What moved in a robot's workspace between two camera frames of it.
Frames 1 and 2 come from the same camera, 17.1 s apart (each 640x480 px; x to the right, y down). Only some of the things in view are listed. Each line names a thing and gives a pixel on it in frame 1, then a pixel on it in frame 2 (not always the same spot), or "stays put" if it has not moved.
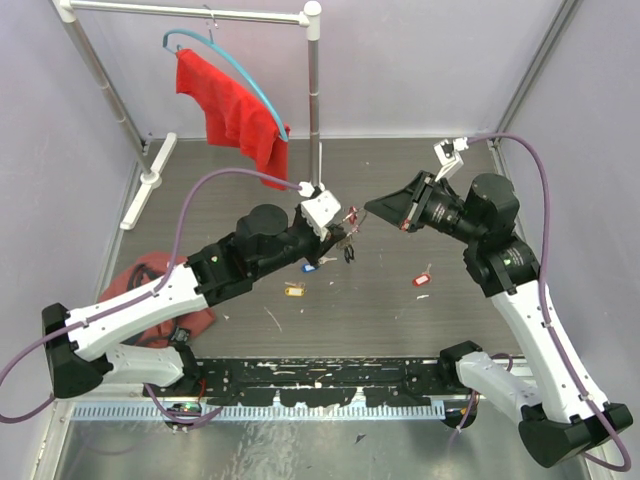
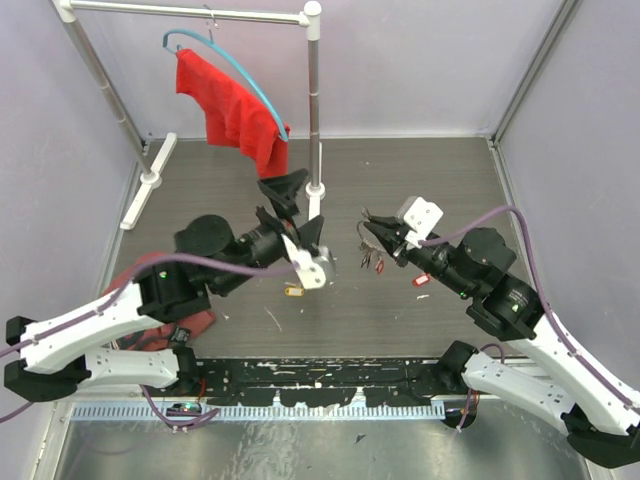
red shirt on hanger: x=234 y=115 stays put
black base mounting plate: x=311 y=382 stays put
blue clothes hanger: x=212 y=44 stays put
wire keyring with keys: x=352 y=222 -> x=367 y=246
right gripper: x=404 y=207 -> x=391 y=235
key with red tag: x=423 y=279 stays put
